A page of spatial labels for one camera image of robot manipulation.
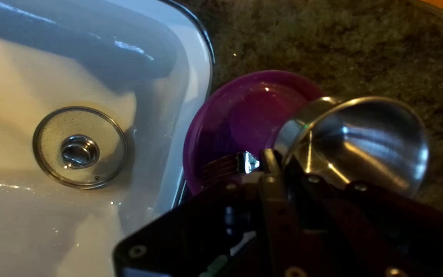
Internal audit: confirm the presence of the glass pot lid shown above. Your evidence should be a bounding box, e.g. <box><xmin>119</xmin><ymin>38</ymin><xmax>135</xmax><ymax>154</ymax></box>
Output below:
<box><xmin>32</xmin><ymin>105</ymin><xmax>132</xmax><ymax>192</ymax></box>

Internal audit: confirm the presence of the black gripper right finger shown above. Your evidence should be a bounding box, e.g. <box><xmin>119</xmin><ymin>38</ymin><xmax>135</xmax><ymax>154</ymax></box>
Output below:
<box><xmin>293</xmin><ymin>172</ymin><xmax>443</xmax><ymax>277</ymax></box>

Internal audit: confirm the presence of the white kitchen sink basin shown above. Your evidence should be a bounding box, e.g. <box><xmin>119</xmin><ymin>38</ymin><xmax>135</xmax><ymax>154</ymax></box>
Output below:
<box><xmin>0</xmin><ymin>0</ymin><xmax>216</xmax><ymax>277</ymax></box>

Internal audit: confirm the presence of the metal fork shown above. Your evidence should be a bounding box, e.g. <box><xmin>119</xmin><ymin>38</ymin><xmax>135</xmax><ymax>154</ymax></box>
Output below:
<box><xmin>201</xmin><ymin>149</ymin><xmax>264</xmax><ymax>183</ymax></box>

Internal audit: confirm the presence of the purple plastic bowl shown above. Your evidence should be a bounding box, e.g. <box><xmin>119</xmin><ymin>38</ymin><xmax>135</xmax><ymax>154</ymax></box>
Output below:
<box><xmin>182</xmin><ymin>68</ymin><xmax>327</xmax><ymax>198</ymax></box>

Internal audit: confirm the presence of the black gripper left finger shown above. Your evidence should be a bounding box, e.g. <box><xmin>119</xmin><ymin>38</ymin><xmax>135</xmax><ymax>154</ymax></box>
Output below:
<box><xmin>258</xmin><ymin>146</ymin><xmax>311</xmax><ymax>277</ymax></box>

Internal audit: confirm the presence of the small silver metal bowl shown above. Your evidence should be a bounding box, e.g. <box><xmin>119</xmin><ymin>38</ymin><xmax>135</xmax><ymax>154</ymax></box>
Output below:
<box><xmin>271</xmin><ymin>94</ymin><xmax>433</xmax><ymax>200</ymax></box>

